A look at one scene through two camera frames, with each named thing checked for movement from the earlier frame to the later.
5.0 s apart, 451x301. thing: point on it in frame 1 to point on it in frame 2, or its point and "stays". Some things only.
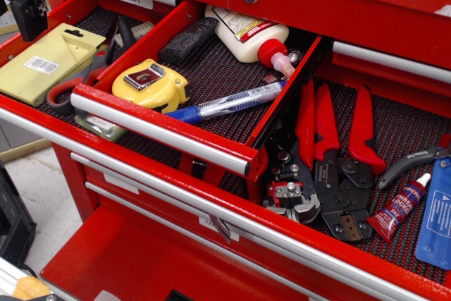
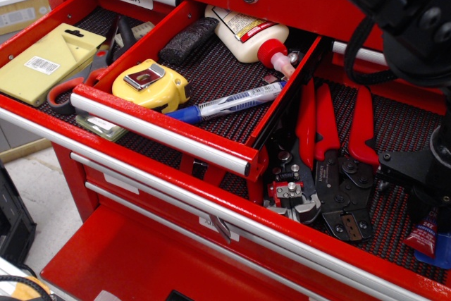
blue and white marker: (196, 113) stays
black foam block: (177, 49) stays
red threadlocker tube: (385, 220) to (422, 237)
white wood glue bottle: (256, 39) stays
